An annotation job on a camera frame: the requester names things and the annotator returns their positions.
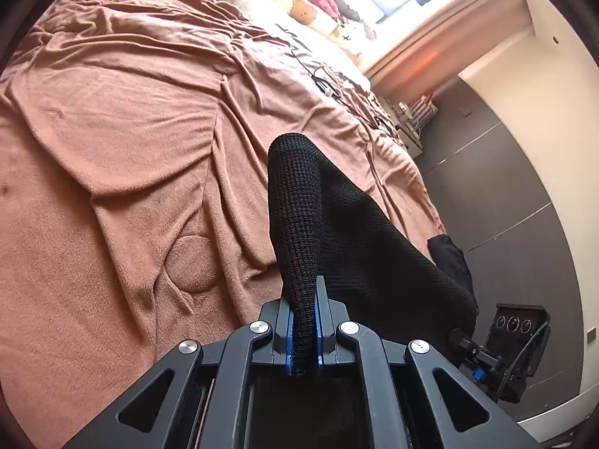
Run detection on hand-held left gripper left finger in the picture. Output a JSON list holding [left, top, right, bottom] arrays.
[[61, 300, 295, 449]]

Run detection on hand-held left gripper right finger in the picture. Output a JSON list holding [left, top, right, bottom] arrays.
[[313, 275, 539, 449]]

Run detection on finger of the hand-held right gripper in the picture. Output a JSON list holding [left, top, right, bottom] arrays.
[[448, 328, 511, 391]]

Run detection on black knit pants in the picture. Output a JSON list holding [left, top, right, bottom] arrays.
[[267, 133, 479, 377]]

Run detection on black folded garment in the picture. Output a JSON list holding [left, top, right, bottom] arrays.
[[427, 234, 475, 301]]

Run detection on grey wardrobe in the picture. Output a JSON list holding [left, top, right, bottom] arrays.
[[412, 79, 586, 424]]

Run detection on cream nightstand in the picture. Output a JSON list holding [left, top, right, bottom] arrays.
[[384, 94, 439, 156]]

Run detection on striped paper bag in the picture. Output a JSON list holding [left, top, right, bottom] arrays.
[[412, 94, 438, 127]]

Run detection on brown blanket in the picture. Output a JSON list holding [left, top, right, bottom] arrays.
[[0, 0, 446, 449]]

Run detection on pink curtain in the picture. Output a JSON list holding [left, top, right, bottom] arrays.
[[364, 0, 535, 100]]

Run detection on red cloth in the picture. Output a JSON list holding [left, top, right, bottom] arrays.
[[299, 0, 349, 19]]

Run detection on black cables on bed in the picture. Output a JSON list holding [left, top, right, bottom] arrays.
[[276, 23, 408, 143]]

